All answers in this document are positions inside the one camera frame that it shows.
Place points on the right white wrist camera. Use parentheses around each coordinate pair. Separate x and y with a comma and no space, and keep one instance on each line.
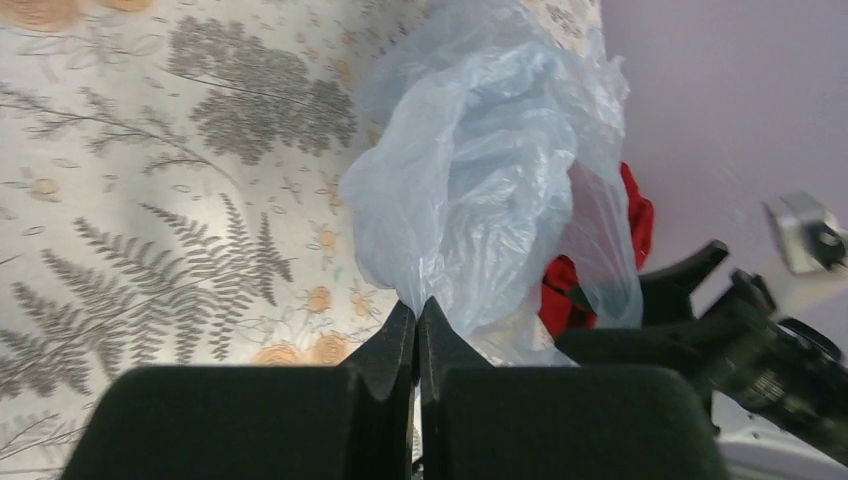
(807,235)

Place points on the floral patterned table mat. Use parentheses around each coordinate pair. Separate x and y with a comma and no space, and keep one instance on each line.
(173,193)

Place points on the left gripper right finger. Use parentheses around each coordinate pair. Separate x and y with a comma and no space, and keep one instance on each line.
(480,421)

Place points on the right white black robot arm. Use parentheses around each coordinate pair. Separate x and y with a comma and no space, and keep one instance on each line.
(756,448)

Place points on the light blue plastic trash bag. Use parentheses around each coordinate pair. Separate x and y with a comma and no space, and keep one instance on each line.
(500,151)

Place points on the red cloth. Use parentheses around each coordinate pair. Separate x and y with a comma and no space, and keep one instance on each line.
(558,312)

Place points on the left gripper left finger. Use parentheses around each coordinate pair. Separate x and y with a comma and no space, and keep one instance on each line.
(349,421)

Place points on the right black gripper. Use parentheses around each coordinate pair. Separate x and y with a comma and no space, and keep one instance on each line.
(781,371)

